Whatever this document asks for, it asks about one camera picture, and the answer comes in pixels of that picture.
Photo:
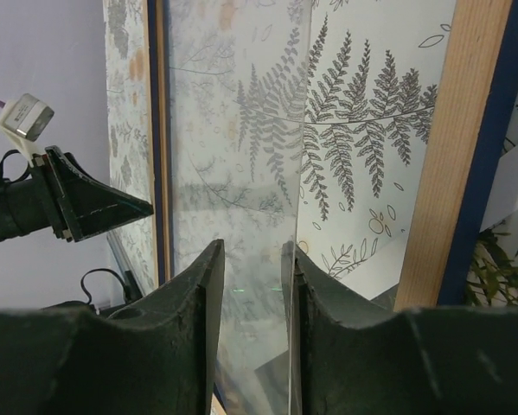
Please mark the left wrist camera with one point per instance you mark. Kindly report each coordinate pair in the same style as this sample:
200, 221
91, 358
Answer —
22, 121

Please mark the floral patterned table mat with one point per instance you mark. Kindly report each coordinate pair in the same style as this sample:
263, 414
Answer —
373, 78

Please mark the wooden picture frame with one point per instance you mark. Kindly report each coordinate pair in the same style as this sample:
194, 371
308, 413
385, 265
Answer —
477, 87

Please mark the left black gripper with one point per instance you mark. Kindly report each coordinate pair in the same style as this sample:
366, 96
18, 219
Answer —
56, 192

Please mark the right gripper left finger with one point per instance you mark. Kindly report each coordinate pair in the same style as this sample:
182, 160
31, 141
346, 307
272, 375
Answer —
155, 356

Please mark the clear acrylic sheet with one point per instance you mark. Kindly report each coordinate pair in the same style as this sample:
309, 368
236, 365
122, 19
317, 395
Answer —
238, 85

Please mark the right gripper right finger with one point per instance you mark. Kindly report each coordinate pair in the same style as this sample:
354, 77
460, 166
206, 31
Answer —
350, 356

